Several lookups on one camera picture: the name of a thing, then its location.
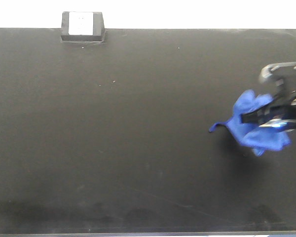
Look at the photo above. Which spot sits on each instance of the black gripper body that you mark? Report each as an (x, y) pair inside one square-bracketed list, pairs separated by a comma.
[(280, 114)]

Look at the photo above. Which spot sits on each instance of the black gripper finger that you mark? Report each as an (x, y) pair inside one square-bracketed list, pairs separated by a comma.
[(256, 116)]

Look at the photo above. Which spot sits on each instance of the blue cloth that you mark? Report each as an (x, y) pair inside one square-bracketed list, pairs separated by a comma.
[(250, 135)]

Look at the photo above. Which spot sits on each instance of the black white outlet box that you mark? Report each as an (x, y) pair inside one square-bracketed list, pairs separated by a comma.
[(82, 26)]

